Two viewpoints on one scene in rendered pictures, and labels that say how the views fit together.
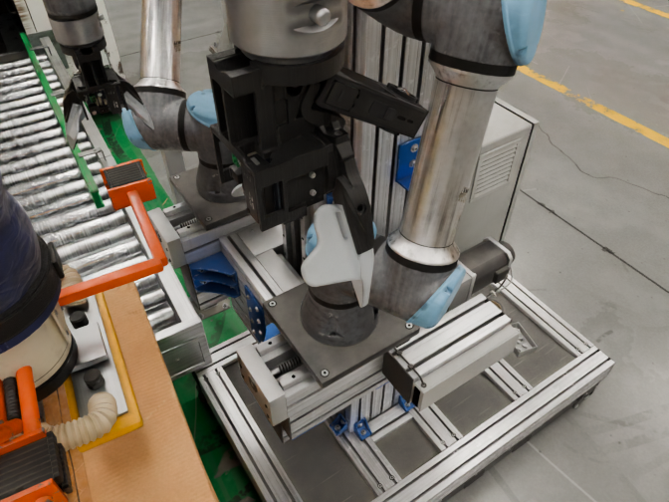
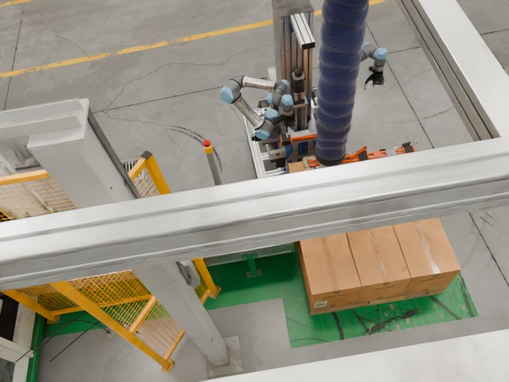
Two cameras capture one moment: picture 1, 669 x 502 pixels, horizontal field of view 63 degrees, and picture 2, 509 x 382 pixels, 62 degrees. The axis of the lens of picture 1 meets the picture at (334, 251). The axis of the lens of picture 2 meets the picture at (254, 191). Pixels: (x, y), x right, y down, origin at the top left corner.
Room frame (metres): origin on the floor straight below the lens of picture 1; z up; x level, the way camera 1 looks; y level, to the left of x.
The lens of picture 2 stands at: (0.07, 2.44, 3.83)
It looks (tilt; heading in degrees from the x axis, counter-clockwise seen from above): 57 degrees down; 301
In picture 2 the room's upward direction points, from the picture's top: 9 degrees counter-clockwise
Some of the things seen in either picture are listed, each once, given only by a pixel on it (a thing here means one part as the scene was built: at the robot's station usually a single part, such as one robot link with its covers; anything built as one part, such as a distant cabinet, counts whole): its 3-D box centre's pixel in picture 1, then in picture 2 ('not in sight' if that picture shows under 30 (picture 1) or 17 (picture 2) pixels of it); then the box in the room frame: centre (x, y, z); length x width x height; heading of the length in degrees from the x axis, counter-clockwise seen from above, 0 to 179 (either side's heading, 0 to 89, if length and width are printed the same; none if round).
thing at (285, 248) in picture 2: not in sight; (157, 267); (1.67, 1.57, 0.50); 2.31 x 0.05 x 0.19; 31
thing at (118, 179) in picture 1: (127, 183); (285, 139); (0.90, 0.42, 1.18); 0.09 x 0.08 x 0.05; 118
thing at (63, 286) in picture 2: not in sight; (159, 285); (1.32, 1.83, 1.05); 0.87 x 0.10 x 2.10; 83
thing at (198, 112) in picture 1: (215, 125); (271, 118); (1.09, 0.27, 1.20); 0.13 x 0.12 x 0.14; 85
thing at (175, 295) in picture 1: (102, 154); not in sight; (2.00, 1.01, 0.50); 2.31 x 0.05 x 0.19; 31
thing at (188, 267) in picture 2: not in sight; (177, 274); (1.00, 1.86, 1.62); 0.20 x 0.05 x 0.30; 31
